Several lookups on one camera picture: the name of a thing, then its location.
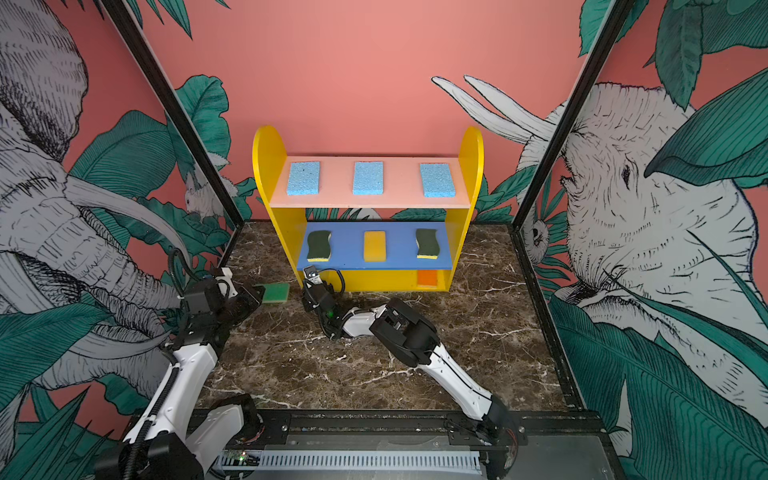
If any orange yellow sponge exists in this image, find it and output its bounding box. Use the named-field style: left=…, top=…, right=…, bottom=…
left=416, top=270, right=438, bottom=288

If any black frame post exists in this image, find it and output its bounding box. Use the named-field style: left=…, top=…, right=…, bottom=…
left=100, top=0, right=245, bottom=228
left=511, top=0, right=637, bottom=229

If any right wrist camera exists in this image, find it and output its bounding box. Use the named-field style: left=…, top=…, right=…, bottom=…
left=303, top=265, right=324, bottom=285

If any yellow pink blue shelf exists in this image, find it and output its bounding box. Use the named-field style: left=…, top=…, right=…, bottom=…
left=252, top=126, right=485, bottom=292

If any bright green sponge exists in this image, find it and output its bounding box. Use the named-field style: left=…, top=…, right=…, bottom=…
left=261, top=283, right=290, bottom=304

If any dark green sponge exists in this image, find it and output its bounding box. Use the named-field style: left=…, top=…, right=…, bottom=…
left=306, top=230, right=332, bottom=262
left=415, top=228, right=441, bottom=260

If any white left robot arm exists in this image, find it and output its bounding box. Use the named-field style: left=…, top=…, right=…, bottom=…
left=94, top=277, right=265, bottom=479

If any black left frame post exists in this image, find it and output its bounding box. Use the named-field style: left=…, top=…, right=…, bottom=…
left=100, top=0, right=245, bottom=228

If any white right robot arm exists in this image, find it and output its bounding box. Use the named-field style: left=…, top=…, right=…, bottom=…
left=302, top=277, right=518, bottom=444

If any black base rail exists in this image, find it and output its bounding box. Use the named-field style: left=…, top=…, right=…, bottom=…
left=189, top=408, right=626, bottom=479

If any blue sponge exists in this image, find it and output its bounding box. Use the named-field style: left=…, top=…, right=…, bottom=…
left=286, top=161, right=321, bottom=196
left=353, top=161, right=384, bottom=196
left=419, top=163, right=456, bottom=198

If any black right frame post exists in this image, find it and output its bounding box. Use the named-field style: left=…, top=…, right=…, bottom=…
left=511, top=0, right=637, bottom=229

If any white vent strip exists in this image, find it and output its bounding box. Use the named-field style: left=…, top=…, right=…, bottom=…
left=213, top=450, right=483, bottom=475

